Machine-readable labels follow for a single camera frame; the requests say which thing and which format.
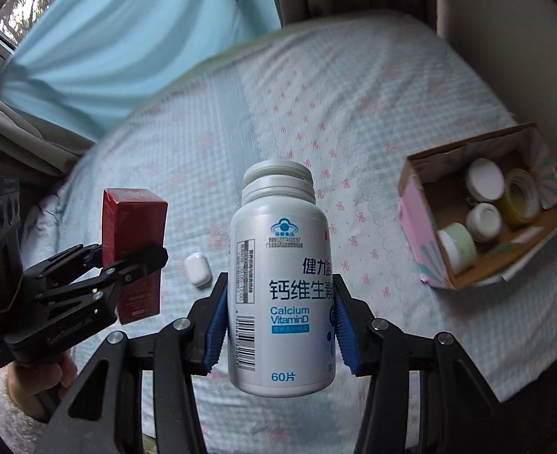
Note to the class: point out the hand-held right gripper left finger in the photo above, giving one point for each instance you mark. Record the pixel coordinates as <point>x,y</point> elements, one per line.
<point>214,335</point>

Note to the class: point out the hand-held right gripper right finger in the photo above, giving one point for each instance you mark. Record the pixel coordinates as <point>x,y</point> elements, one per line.
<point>344,335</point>

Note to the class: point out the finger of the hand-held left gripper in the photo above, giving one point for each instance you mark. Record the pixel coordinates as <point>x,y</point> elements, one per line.
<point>214,335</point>
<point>136,262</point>

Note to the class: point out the red cardboard carton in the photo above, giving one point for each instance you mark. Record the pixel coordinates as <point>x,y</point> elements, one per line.
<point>134,217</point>

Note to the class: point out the white pill bottle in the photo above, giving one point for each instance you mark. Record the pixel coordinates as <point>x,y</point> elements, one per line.
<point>278,255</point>

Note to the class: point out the cardboard box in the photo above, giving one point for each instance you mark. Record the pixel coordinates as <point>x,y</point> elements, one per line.
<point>418,246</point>

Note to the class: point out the green labelled jar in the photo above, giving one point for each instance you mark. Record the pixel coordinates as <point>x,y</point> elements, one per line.
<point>456,246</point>

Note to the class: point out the small white grey jar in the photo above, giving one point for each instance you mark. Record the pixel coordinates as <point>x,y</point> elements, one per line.
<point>483,220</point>

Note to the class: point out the white lidded jar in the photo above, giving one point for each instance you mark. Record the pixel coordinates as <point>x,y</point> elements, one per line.
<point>485,177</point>

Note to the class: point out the yellow tape roll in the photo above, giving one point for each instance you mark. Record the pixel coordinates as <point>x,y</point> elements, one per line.
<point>524,208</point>

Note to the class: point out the person's left forearm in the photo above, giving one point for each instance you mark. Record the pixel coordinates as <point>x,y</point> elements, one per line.
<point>9,428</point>

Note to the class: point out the person's left hand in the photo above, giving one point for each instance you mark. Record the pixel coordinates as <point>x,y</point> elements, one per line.
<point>28,388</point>

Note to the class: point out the white earbuds case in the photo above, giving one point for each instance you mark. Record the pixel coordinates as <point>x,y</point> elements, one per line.
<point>198,270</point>

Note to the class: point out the light blue hanging cloth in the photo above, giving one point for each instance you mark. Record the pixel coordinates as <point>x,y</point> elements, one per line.
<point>132,42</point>

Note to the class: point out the window with white frame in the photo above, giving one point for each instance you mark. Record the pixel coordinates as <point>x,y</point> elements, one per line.
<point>18,0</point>

